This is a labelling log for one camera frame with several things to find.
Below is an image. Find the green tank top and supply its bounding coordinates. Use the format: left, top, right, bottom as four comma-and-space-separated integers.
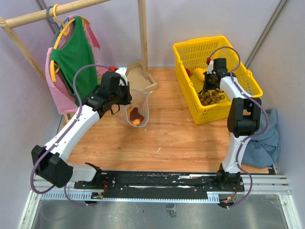
50, 15, 107, 106

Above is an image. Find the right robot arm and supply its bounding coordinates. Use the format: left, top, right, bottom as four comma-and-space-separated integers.
203, 58, 261, 191

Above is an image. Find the blue cloth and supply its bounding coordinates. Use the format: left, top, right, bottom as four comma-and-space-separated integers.
242, 109, 280, 168

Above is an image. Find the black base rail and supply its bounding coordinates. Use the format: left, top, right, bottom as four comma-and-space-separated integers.
74, 170, 245, 201

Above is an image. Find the red toy fruit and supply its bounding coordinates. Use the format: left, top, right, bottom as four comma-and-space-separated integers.
185, 68, 192, 77

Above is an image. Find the wooden clothes rack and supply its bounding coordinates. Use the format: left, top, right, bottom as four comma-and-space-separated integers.
0, 0, 158, 119

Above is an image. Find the yellow hanger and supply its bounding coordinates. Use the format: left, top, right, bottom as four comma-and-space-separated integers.
49, 3, 91, 83

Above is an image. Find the longan fruit bunch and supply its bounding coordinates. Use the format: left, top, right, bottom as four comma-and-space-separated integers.
198, 89, 225, 106

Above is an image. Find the pink shirt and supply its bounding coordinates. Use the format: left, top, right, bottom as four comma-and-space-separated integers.
45, 21, 101, 115

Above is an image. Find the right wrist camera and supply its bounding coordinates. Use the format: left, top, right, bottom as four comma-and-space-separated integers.
206, 57, 214, 74

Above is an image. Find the clear zip top bag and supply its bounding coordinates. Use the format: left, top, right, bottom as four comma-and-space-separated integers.
117, 89, 153, 128

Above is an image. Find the yellow plastic basket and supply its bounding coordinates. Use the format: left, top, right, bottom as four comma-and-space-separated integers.
173, 36, 263, 125

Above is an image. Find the yellow toy banana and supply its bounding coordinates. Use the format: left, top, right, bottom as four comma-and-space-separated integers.
193, 68, 205, 82

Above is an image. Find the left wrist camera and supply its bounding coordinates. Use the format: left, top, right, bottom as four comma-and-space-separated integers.
110, 66, 128, 85

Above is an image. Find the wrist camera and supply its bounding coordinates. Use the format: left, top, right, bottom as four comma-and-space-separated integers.
206, 57, 214, 74
110, 66, 128, 85

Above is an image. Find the toy steak slice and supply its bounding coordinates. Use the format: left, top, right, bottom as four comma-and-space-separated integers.
127, 107, 144, 126

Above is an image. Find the dark green hanger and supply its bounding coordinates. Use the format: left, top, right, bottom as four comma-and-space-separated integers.
46, 6, 61, 47

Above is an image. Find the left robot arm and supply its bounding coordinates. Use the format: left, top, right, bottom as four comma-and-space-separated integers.
31, 67, 132, 189

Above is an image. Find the aluminium frame post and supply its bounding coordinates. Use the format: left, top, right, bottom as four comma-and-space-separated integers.
244, 0, 290, 68

